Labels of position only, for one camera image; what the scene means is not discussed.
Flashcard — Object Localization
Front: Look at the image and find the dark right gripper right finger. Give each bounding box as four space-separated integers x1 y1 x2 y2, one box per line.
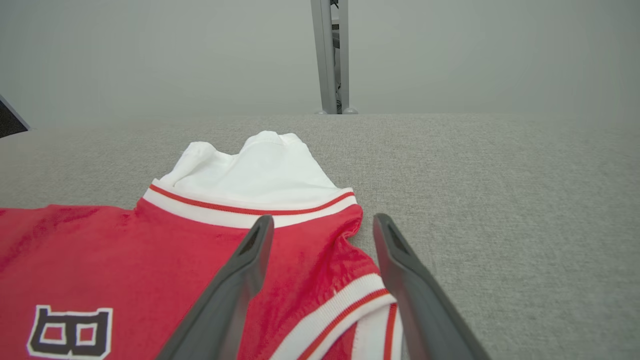
372 213 493 360

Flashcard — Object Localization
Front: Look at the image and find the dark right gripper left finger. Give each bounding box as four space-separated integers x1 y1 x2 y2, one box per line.
156 215 275 360

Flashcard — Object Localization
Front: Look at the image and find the grey partition post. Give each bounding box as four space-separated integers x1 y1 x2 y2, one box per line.
310 0 358 115

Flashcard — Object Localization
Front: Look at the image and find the grey fabric sofa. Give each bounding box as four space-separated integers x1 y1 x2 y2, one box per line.
0 114 640 360

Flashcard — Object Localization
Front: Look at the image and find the red jersey with white trim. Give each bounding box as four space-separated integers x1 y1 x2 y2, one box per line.
0 131 403 360

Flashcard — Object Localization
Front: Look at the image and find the grey cart leg with caster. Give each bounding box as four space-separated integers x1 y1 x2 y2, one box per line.
0 93 32 138

